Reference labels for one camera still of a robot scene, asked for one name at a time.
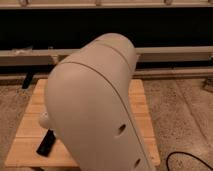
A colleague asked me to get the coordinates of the long grey bench rail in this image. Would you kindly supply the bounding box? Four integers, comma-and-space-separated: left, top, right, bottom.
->
0, 46, 213, 66

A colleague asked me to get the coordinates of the black eraser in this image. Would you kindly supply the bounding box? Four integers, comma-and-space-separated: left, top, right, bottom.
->
36, 130, 56, 157

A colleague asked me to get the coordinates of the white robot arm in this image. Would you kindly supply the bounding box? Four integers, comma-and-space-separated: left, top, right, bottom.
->
44, 33, 155, 171

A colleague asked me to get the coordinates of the black cable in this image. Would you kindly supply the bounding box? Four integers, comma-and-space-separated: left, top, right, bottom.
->
165, 151, 213, 171

